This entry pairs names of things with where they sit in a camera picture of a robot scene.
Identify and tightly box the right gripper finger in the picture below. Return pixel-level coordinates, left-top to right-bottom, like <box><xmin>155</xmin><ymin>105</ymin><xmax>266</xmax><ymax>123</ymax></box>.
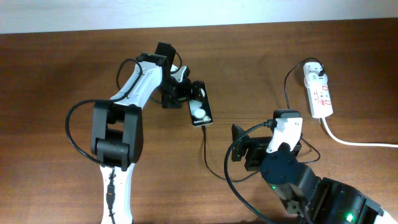
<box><xmin>231</xmin><ymin>124</ymin><xmax>248</xmax><ymax>162</ymax></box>
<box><xmin>273</xmin><ymin>109</ymin><xmax>301</xmax><ymax>119</ymax></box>

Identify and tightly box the black smartphone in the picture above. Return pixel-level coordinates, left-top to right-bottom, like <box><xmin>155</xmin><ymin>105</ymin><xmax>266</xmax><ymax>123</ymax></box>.
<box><xmin>188</xmin><ymin>81</ymin><xmax>213</xmax><ymax>127</ymax></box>

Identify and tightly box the black charging cable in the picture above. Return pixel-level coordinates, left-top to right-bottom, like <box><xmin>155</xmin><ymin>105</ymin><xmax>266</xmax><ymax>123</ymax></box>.
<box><xmin>201</xmin><ymin>57</ymin><xmax>326</xmax><ymax>184</ymax></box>

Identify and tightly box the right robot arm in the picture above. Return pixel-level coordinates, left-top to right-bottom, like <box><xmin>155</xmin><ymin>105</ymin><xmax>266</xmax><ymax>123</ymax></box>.
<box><xmin>226</xmin><ymin>110</ymin><xmax>395</xmax><ymax>223</ymax></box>

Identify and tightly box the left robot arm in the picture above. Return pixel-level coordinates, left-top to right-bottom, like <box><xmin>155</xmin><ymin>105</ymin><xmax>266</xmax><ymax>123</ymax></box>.
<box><xmin>91</xmin><ymin>42</ymin><xmax>205</xmax><ymax>223</ymax></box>

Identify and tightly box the white charger plug adapter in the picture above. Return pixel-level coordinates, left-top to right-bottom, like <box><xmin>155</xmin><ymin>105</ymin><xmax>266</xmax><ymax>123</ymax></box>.
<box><xmin>303</xmin><ymin>62</ymin><xmax>328</xmax><ymax>88</ymax></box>

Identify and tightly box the white power strip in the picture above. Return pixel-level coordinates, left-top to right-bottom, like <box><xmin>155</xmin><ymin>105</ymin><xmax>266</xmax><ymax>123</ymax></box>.
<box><xmin>303</xmin><ymin>62</ymin><xmax>334</xmax><ymax>119</ymax></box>

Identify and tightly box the white power strip cord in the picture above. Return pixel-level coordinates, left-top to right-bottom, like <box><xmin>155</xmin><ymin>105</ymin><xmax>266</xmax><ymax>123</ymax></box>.
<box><xmin>320</xmin><ymin>117</ymin><xmax>398</xmax><ymax>149</ymax></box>

